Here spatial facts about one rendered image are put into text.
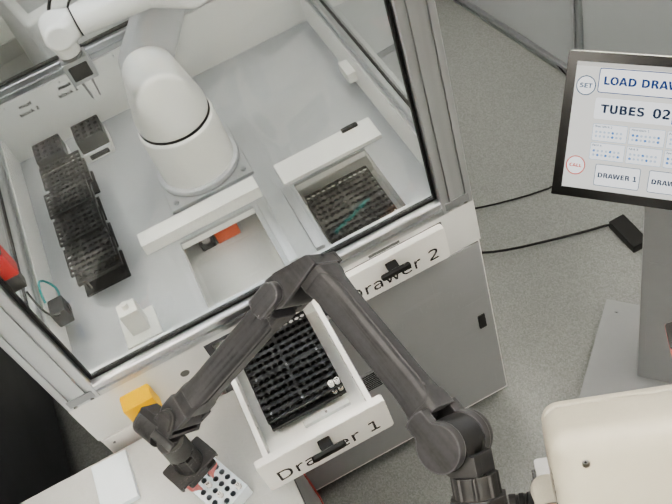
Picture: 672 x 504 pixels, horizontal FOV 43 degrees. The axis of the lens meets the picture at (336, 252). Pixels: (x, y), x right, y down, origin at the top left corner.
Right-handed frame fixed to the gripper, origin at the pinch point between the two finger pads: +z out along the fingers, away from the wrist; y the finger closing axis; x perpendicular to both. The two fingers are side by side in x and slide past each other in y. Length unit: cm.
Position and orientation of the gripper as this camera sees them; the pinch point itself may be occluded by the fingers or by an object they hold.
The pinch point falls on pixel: (204, 480)
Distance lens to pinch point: 189.9
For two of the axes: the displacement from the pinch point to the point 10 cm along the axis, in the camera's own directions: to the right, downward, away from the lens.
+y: -6.5, 6.8, -3.5
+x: 7.3, 4.1, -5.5
